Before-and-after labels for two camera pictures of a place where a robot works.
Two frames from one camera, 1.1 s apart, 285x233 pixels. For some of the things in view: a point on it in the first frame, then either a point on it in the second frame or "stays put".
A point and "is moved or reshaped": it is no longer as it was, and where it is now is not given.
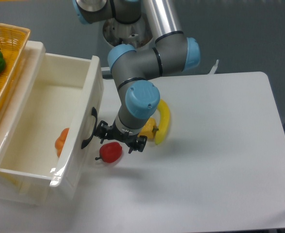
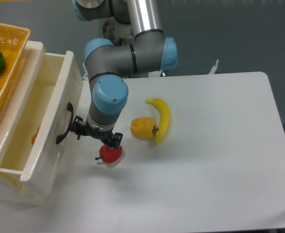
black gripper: [115, 133] -> [79, 127]
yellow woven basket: [11, 40] stays put
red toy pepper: [110, 152] stays put
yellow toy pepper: [150, 129] stays put
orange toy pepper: [60, 141] -> [33, 139]
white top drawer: [56, 121] is moved or reshaped
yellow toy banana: [165, 115] stays put
